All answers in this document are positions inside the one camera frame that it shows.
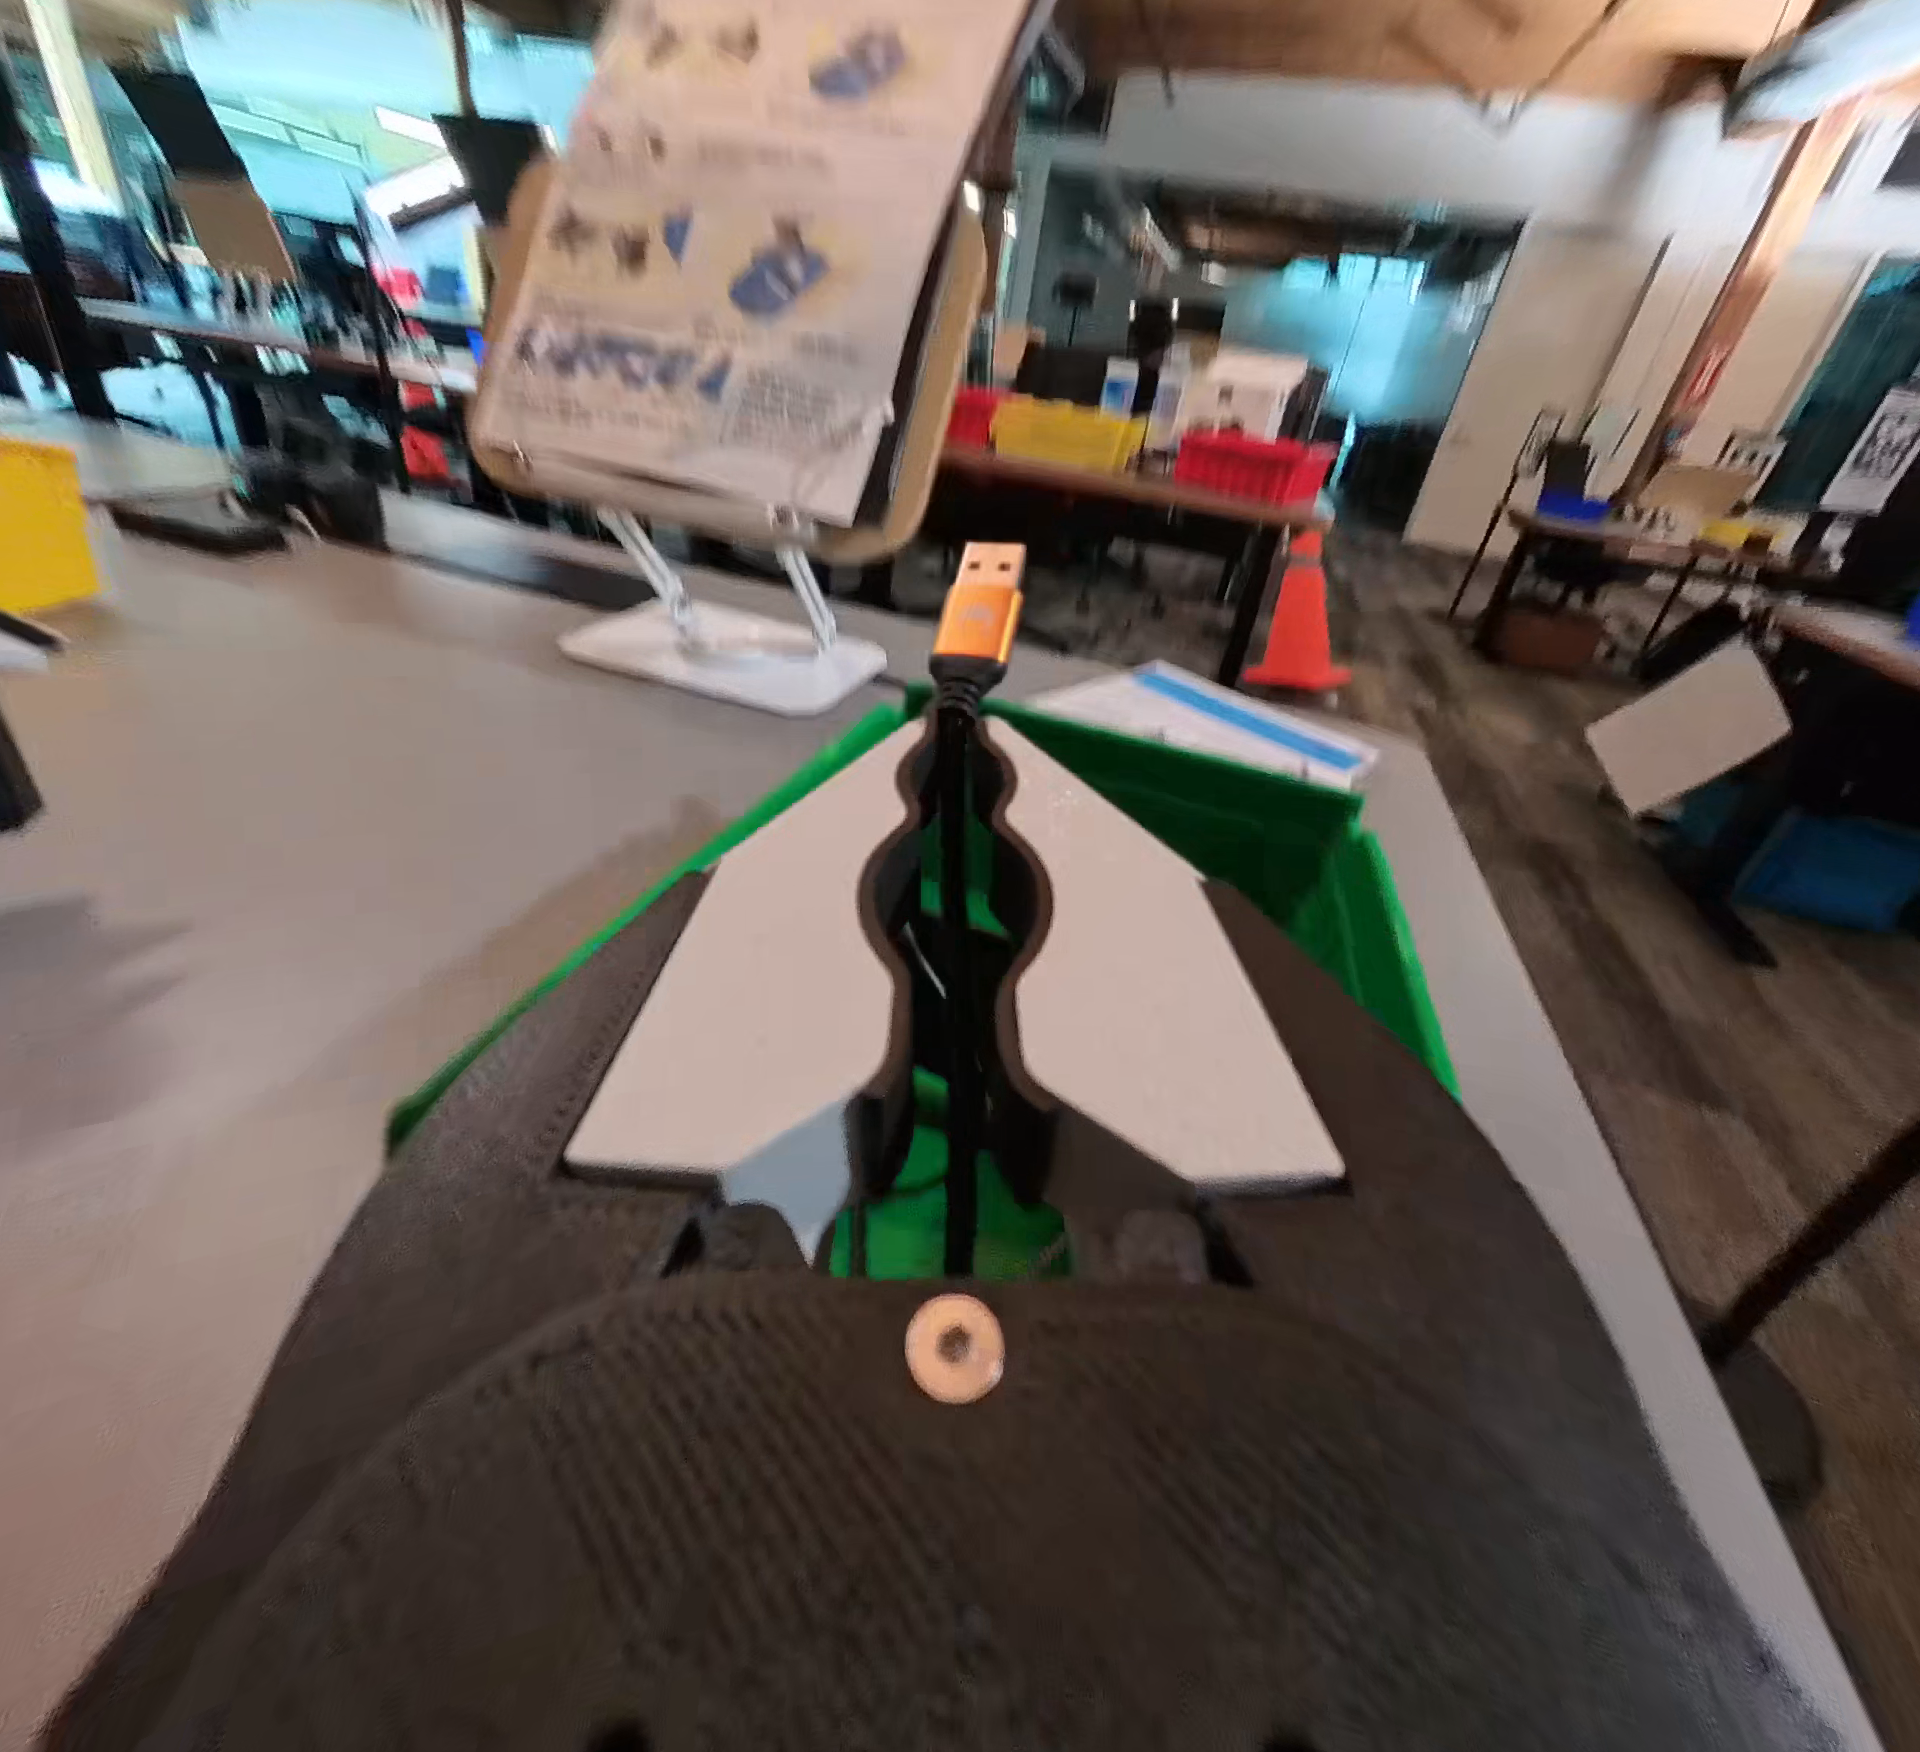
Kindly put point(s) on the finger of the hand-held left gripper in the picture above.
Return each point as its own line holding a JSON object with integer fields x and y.
{"x": 25, "y": 654}

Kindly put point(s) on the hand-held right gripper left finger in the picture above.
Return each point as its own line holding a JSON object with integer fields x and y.
{"x": 719, "y": 1030}

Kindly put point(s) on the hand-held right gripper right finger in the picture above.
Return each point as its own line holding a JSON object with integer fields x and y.
{"x": 1172, "y": 1030}

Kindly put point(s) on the yellow plastic bin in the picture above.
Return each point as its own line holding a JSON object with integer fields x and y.
{"x": 1065, "y": 432}
{"x": 45, "y": 521}

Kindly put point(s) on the green plastic bin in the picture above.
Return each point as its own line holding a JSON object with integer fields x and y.
{"x": 1275, "y": 821}

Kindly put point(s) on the light grey desk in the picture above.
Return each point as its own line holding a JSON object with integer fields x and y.
{"x": 301, "y": 883}

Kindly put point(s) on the flat black device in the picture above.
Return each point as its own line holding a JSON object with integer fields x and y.
{"x": 197, "y": 525}

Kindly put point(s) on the black battery charger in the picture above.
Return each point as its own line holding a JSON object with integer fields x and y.
{"x": 285, "y": 475}
{"x": 354, "y": 475}

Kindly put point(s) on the orange floor cone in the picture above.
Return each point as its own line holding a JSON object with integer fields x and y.
{"x": 1297, "y": 628}

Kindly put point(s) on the wooden background table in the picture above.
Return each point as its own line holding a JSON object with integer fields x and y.
{"x": 1127, "y": 485}

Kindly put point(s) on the red plastic bin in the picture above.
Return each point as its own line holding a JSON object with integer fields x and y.
{"x": 1254, "y": 465}
{"x": 975, "y": 415}

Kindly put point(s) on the white flat panel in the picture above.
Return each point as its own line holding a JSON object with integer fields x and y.
{"x": 1689, "y": 730}

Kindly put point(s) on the white cardboard box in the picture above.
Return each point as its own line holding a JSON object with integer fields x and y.
{"x": 1254, "y": 395}

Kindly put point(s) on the blue floor bin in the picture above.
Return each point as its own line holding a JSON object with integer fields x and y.
{"x": 1830, "y": 868}

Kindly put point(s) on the printed instruction sheet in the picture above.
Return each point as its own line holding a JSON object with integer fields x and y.
{"x": 750, "y": 206}

